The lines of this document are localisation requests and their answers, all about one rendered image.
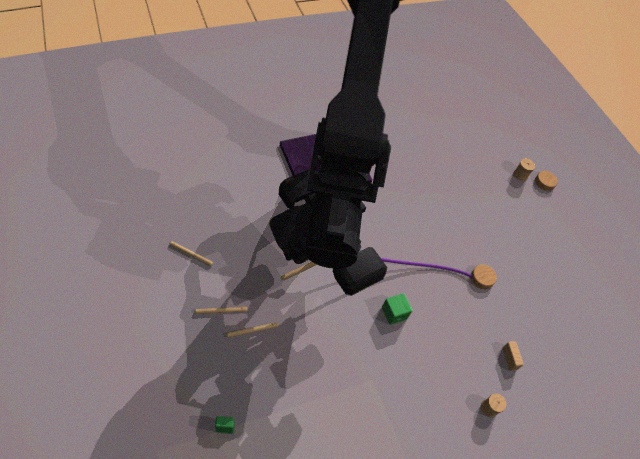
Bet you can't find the small wooden block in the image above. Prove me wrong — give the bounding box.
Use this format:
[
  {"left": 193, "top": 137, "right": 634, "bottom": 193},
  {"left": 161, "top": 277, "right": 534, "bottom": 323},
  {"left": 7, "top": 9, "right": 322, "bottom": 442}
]
[{"left": 503, "top": 342, "right": 523, "bottom": 371}]

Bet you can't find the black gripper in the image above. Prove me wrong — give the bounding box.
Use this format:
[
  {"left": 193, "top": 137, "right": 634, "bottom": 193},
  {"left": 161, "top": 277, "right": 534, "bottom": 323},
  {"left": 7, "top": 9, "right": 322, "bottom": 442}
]
[{"left": 278, "top": 170, "right": 388, "bottom": 296}]

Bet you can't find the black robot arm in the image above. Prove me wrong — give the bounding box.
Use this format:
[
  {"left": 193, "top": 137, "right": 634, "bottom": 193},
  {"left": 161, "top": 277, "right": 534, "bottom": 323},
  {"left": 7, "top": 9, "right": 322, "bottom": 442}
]
[{"left": 269, "top": 0, "right": 401, "bottom": 269}]

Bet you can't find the purple string with wooden stick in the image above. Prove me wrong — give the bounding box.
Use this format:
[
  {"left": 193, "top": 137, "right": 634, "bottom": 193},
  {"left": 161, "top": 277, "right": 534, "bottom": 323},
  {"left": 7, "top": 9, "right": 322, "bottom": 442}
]
[{"left": 281, "top": 258, "right": 472, "bottom": 281}]

